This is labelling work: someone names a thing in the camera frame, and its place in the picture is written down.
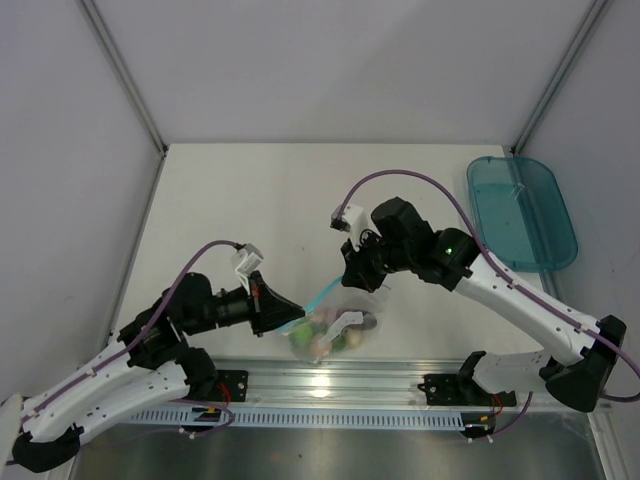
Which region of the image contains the left aluminium frame post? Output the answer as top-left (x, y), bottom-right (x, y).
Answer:
top-left (76, 0), bottom-right (168, 158)

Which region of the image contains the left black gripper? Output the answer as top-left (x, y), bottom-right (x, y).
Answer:
top-left (183, 270), bottom-right (305, 337)

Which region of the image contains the green bell pepper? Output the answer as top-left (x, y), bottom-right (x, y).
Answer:
top-left (331, 336), bottom-right (349, 352)

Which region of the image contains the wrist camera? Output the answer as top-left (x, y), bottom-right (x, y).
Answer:
top-left (231, 243), bottom-right (264, 291)
top-left (330, 204), bottom-right (369, 251)

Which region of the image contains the green cucumber toy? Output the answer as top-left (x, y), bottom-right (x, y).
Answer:
top-left (288, 324), bottom-right (314, 349)

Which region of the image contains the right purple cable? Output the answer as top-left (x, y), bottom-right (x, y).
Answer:
top-left (334, 169), bottom-right (640, 444)

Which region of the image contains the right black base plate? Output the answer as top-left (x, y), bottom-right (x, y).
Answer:
top-left (417, 373), bottom-right (517, 407)

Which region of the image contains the purple cable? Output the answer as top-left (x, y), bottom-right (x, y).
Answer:
top-left (334, 169), bottom-right (640, 444)
top-left (4, 239), bottom-right (249, 464)

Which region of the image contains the aluminium rail beam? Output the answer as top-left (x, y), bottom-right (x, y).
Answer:
top-left (124, 355), bottom-right (612, 412)

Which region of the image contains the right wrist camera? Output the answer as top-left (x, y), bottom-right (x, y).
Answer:
top-left (330, 204), bottom-right (369, 251)

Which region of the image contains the aluminium frame post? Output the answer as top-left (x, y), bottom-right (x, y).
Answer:
top-left (76, 0), bottom-right (168, 158)
top-left (508, 0), bottom-right (614, 157)

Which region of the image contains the clear zip top bag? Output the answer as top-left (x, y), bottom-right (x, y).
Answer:
top-left (275, 277), bottom-right (391, 364)

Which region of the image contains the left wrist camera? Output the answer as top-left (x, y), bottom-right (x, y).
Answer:
top-left (231, 243), bottom-right (264, 291)

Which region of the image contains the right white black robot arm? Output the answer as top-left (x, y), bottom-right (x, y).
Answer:
top-left (331, 197), bottom-right (627, 413)

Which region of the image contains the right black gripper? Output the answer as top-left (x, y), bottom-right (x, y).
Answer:
top-left (342, 228), bottom-right (414, 293)

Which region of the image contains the pink peach toy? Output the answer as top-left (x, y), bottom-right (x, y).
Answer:
top-left (309, 339), bottom-right (326, 356)

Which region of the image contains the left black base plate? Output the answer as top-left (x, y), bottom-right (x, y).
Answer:
top-left (186, 369), bottom-right (249, 404)

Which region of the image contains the purple eggplant toy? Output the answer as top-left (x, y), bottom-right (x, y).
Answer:
top-left (362, 312), bottom-right (378, 331)

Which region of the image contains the right aluminium frame post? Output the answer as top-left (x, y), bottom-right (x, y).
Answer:
top-left (508, 0), bottom-right (614, 157)

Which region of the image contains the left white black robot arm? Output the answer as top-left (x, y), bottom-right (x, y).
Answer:
top-left (9, 271), bottom-right (305, 473)

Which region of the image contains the teal plastic bin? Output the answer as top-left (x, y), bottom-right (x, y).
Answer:
top-left (466, 156), bottom-right (578, 273)

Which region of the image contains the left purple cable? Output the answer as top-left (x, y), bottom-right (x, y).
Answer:
top-left (4, 239), bottom-right (249, 464)

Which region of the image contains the white slotted cable duct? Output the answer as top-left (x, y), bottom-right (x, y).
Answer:
top-left (125, 404), bottom-right (465, 432)

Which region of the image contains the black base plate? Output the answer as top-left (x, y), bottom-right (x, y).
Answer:
top-left (417, 373), bottom-right (517, 407)
top-left (186, 369), bottom-right (249, 404)

